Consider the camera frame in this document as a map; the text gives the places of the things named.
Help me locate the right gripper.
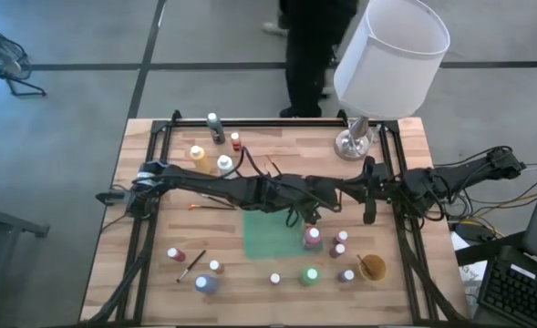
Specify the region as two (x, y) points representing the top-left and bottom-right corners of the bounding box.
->
(338, 157), (406, 225)

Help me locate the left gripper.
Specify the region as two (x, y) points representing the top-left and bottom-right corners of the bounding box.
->
(290, 175), (342, 228)

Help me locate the large red paint bottle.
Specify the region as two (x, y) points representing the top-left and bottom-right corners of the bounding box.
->
(302, 226), (323, 251)

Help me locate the long dark paintbrush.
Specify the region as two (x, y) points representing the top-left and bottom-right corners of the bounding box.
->
(265, 155), (283, 177)

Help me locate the amber plastic cup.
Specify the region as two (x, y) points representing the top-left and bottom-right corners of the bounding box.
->
(357, 253), (387, 282)

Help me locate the large green paint bottle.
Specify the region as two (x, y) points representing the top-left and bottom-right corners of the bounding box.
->
(298, 265), (322, 288)

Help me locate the large white paint bottle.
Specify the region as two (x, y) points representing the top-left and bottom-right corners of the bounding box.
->
(216, 154), (237, 178)

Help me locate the large blue paint bottle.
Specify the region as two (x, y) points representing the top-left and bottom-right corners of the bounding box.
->
(193, 272), (219, 295)

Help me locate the large yellow paint bottle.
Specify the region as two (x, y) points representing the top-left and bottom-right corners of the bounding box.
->
(189, 144), (212, 173)

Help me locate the large grey paint bottle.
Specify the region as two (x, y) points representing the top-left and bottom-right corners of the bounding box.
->
(206, 111), (227, 146)

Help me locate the teal translucent plastic bin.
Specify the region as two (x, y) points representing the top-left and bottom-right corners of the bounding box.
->
(242, 209), (325, 261)

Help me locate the white-shaded table lamp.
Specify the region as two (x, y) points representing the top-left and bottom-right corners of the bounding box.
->
(333, 0), (451, 161)

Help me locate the silver-ferruled paintbrush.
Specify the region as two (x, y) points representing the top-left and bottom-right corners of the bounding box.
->
(175, 249), (208, 284)

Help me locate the person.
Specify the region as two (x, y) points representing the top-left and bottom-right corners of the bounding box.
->
(262, 0), (359, 118)

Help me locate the white printed paper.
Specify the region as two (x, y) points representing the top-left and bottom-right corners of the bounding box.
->
(449, 231), (488, 302)

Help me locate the black keyboard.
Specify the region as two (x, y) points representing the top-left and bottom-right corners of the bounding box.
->
(476, 257), (537, 328)

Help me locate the grey metal side table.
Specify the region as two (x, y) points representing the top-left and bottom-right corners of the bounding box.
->
(0, 200), (50, 328)

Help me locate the black floor fan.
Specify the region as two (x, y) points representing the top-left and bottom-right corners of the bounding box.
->
(0, 17), (48, 97)

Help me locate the black aluminium table frame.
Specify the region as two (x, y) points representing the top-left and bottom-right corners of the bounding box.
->
(79, 108), (472, 328)

